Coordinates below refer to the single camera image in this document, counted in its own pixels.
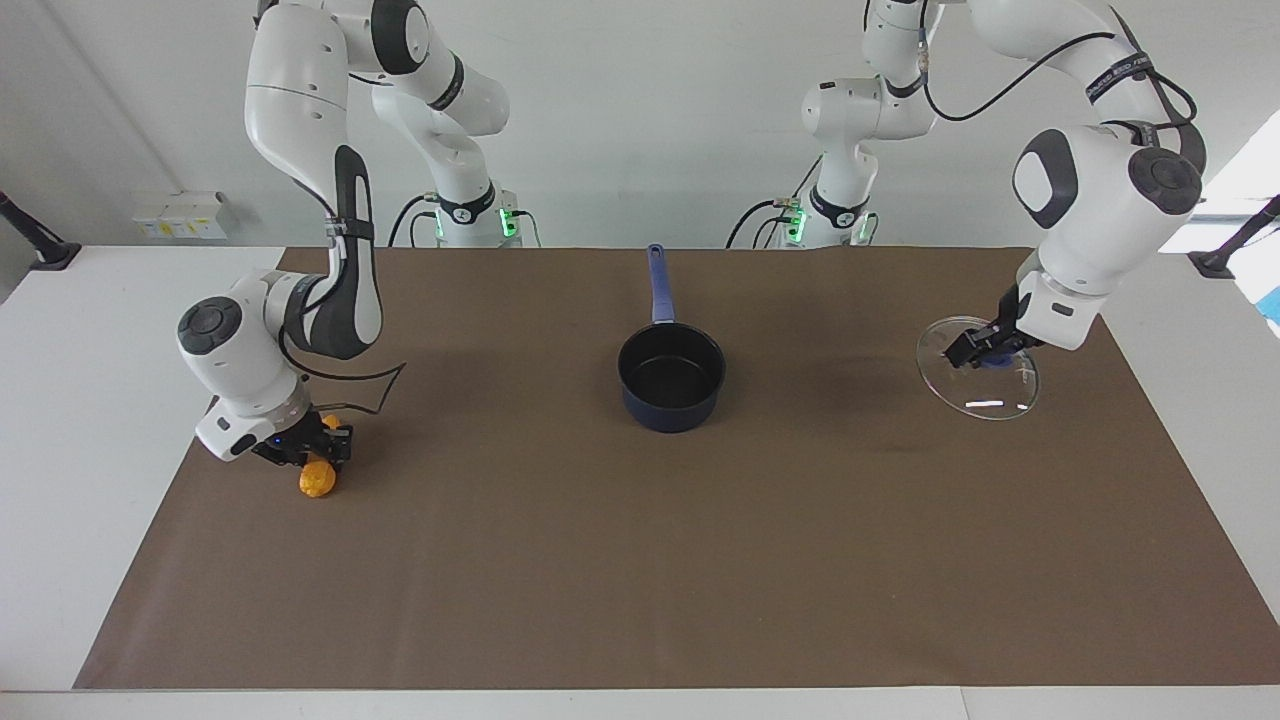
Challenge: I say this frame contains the blue pot with long handle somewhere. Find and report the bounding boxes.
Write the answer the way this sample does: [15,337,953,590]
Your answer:
[617,244,727,434]

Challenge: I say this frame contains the black clamp stand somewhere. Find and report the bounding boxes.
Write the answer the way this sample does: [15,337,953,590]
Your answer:
[1188,195,1280,279]
[0,190,83,271]

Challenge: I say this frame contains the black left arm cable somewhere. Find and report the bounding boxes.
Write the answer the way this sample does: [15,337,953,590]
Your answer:
[915,0,1201,153]

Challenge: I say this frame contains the glass lid with blue knob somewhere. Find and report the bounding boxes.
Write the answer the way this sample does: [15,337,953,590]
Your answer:
[916,316,1041,421]

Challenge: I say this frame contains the black right arm base cables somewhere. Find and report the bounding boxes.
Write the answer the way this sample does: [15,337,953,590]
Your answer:
[388,195,543,249]

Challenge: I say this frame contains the brown table mat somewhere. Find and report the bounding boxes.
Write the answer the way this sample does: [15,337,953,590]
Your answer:
[73,247,1280,691]

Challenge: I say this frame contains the black arm base cables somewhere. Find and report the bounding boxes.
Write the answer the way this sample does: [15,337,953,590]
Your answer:
[727,155,831,249]
[388,195,543,249]

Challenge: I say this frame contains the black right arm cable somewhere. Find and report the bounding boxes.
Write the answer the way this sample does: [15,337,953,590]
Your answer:
[278,325,407,414]

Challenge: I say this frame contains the yellow corn cob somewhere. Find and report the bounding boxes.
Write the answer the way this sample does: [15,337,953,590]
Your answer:
[298,414,342,499]

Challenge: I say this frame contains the white wall socket box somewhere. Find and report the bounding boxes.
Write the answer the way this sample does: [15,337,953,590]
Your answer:
[133,192,229,241]

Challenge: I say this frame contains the black left arm base cables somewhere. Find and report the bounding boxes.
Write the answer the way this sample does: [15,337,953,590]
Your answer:
[727,155,831,249]

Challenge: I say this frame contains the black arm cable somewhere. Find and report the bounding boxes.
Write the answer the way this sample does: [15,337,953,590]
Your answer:
[915,0,1201,153]
[278,325,407,414]

